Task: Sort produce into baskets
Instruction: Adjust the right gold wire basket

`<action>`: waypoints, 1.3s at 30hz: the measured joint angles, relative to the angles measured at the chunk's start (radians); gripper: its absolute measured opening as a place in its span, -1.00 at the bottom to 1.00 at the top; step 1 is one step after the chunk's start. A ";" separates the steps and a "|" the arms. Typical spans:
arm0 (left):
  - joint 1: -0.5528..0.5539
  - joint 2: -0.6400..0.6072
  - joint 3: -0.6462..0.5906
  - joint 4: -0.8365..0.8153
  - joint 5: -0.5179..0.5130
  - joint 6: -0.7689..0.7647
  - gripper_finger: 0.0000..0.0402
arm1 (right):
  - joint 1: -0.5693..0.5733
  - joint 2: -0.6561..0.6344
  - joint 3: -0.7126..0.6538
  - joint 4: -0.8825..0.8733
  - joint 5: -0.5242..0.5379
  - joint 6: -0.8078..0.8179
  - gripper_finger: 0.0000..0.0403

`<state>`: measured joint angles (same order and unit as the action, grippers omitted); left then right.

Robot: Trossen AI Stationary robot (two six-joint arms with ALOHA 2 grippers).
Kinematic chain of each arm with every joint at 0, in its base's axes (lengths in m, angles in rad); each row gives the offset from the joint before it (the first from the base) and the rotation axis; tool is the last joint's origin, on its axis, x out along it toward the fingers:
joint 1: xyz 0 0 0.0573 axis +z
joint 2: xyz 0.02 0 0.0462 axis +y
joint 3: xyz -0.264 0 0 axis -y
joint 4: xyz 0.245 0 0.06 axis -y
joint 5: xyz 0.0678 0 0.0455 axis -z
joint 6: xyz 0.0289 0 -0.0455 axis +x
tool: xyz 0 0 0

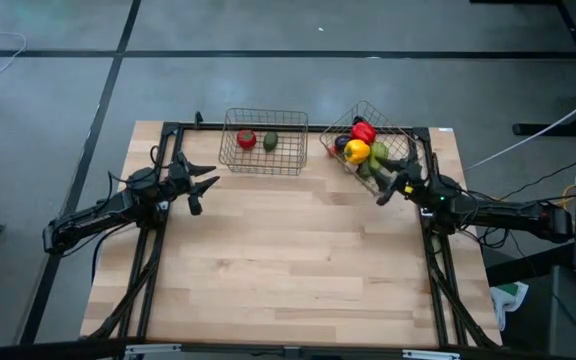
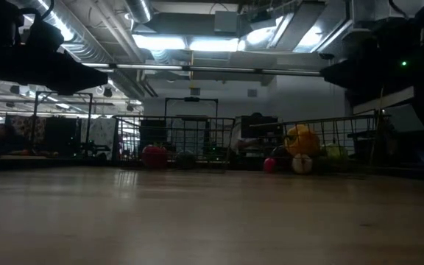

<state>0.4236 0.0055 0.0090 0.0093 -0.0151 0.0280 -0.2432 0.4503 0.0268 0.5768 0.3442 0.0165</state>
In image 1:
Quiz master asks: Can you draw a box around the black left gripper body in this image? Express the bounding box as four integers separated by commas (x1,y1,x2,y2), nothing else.
165,149,205,217

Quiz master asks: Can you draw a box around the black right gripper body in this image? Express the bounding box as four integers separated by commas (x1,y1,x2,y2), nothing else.
376,149,437,207

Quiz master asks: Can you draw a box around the light green bell pepper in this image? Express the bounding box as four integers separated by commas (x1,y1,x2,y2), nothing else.
367,141,391,174

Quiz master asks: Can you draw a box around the wire mesh basket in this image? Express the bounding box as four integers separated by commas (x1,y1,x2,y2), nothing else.
318,99,422,199
217,107,310,177

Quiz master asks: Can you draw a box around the yellow bell pepper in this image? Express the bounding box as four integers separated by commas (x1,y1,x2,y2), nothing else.
343,139,372,166

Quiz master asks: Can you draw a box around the red bell pepper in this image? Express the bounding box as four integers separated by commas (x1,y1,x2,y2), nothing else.
350,120,378,145

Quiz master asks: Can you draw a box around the red tomato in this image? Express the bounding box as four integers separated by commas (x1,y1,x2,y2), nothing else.
236,129,258,151

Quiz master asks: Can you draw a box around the black floor beam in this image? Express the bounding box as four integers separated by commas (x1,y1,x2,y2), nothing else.
485,242,576,287

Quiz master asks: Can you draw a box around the white and green bag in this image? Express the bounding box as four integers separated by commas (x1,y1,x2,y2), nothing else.
490,281,530,332

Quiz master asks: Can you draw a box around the black aluminium table frame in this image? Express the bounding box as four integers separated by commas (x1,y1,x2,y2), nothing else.
80,110,504,360

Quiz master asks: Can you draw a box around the yellow floor cable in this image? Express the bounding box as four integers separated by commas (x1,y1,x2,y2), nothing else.
560,183,576,210

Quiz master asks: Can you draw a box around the black cable bundle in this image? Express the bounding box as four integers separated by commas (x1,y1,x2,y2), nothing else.
86,227,164,341
425,234,500,349

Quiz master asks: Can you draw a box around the silver metal bracket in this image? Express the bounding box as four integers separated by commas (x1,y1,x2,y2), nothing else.
123,342,183,358
401,348,462,360

